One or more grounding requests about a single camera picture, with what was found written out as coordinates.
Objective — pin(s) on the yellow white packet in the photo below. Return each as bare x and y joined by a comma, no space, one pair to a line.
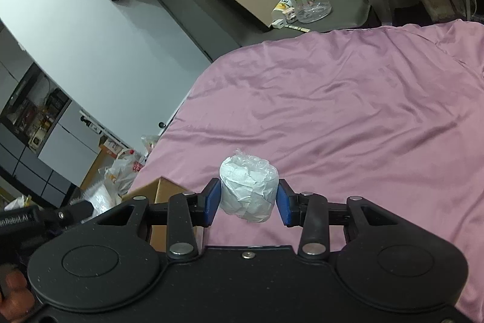
281,2

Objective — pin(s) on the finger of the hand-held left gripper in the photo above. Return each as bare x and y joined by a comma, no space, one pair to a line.
70,214

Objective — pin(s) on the pink blanket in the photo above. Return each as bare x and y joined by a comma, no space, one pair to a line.
340,99

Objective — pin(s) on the white tissue roll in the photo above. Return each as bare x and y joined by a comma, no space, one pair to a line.
245,190

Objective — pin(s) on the brown cardboard box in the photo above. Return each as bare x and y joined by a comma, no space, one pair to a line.
166,190

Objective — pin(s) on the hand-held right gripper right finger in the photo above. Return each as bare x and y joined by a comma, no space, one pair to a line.
284,204

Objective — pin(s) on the person's left hand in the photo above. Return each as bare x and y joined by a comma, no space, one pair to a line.
15,289

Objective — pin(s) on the white metal rack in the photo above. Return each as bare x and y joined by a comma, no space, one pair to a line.
104,133

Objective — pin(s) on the white plastic bag red print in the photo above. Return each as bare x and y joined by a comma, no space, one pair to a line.
123,171

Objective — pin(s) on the clear plastic bag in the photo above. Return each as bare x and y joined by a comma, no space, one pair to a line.
151,141

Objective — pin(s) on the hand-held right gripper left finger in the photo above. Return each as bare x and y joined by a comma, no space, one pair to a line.
211,202

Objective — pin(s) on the grey nightstand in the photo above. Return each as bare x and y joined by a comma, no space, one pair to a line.
340,1

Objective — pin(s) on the grey white storage cabinet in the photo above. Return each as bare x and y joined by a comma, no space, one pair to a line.
41,133

